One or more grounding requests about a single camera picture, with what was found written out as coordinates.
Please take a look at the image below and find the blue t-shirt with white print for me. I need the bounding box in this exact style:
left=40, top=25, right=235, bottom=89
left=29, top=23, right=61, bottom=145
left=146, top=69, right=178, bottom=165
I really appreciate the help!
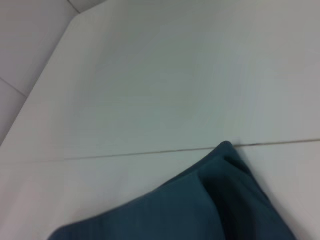
left=46, top=140, right=301, bottom=240

